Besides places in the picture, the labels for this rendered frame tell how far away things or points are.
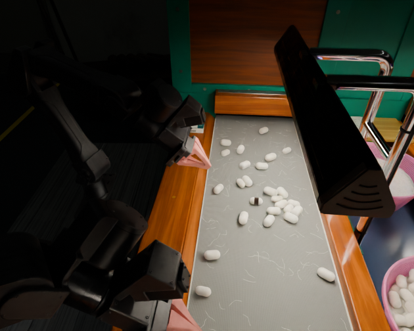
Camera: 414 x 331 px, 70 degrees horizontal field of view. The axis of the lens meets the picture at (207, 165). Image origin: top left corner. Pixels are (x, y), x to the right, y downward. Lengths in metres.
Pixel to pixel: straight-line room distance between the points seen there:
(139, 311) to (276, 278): 0.35
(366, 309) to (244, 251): 0.25
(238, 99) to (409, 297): 0.73
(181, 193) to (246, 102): 0.44
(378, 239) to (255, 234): 0.34
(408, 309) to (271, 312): 0.26
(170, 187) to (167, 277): 0.49
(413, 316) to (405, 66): 0.79
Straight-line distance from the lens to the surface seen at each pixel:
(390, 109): 1.27
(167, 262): 0.34
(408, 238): 0.95
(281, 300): 0.64
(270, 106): 1.08
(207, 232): 0.72
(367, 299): 0.67
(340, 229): 0.76
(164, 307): 0.41
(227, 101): 1.07
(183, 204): 0.75
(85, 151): 0.84
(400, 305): 0.72
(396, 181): 1.03
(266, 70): 1.11
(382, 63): 0.71
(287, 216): 0.76
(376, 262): 0.85
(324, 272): 0.68
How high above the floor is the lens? 1.29
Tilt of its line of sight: 37 degrees down
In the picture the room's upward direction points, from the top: straight up
